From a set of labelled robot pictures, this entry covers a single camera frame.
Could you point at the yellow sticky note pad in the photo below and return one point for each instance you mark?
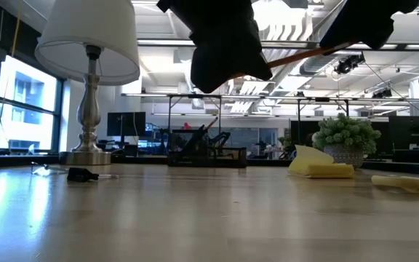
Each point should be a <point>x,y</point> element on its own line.
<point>322,170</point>

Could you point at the black ceiling spotlight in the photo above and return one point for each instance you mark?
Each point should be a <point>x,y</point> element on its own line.
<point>347,64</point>

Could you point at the white shade silver table lamp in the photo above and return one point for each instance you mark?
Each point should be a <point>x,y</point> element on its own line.
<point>86,36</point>

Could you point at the green potted plant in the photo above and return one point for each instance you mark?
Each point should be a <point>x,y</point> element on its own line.
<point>344,134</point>

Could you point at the white ceiling light panel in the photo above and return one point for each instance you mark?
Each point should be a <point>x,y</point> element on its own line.
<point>286,14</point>

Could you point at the black binder clip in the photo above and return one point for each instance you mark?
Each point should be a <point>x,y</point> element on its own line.
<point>80,174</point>

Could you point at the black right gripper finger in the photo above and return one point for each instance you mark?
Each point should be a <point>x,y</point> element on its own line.
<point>338,29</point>
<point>377,32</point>

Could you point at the black metal rack frame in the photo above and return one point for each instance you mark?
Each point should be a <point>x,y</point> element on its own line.
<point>195,96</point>
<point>322,99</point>

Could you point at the wide black monitor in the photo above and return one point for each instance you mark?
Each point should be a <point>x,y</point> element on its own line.
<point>413,131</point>

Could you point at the black mesh desk organizer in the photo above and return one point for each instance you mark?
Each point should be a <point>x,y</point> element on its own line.
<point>209,160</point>

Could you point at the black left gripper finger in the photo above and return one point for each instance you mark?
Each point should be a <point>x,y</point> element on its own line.
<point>249,60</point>
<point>209,65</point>

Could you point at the large glass window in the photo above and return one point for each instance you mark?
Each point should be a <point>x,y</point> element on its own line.
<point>27,91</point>

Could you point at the black computer monitor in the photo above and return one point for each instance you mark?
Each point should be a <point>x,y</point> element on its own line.
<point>126,123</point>

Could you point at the silver ventilation duct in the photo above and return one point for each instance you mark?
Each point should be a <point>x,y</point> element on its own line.
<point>315,65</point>

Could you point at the small red object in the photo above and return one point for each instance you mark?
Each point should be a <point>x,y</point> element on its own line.
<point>186,126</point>

